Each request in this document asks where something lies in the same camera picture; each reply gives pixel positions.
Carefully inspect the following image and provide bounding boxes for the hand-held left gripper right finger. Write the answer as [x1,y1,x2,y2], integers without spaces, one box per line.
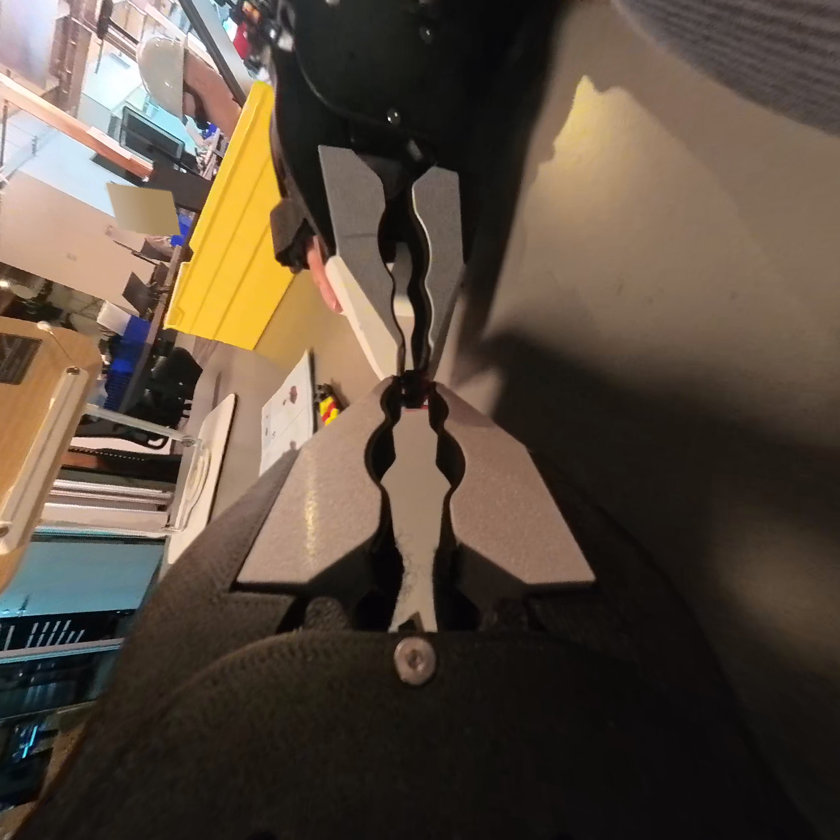
[427,381,597,634]

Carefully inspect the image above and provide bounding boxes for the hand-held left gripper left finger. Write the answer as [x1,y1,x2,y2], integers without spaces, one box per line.
[235,377,403,634]

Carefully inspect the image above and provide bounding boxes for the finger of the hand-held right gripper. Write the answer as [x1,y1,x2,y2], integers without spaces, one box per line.
[318,144,406,380]
[409,166,467,379]

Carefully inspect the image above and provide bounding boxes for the yellow plastic bin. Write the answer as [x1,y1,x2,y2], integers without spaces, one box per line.
[163,80,298,352]

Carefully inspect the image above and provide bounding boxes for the person's right hand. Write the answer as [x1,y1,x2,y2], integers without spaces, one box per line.
[307,235,343,315]

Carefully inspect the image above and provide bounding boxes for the building instruction booklet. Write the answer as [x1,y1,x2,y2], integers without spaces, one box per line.
[258,350,317,476]

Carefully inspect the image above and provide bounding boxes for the black office chair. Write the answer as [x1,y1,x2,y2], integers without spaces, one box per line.
[121,346,206,434]

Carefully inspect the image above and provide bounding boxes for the clear acrylic stand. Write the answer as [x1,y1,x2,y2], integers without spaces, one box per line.
[82,400,211,536]

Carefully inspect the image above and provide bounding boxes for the pinkish beige rounded object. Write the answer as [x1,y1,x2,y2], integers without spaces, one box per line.
[182,51,245,132]

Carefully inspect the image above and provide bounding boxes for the tan paper sheet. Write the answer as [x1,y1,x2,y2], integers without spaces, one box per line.
[106,182,179,235]

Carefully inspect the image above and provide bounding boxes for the computer monitor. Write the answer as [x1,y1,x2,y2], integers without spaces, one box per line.
[120,106,186,164]

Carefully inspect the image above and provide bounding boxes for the blue storage bins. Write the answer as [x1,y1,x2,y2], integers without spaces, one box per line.
[98,315,165,401]

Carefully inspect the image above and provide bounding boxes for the light wooden panel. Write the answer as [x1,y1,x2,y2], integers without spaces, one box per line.
[0,315,105,585]

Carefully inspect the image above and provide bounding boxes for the person's grey ribbed clothing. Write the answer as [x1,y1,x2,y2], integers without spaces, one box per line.
[613,0,840,142]

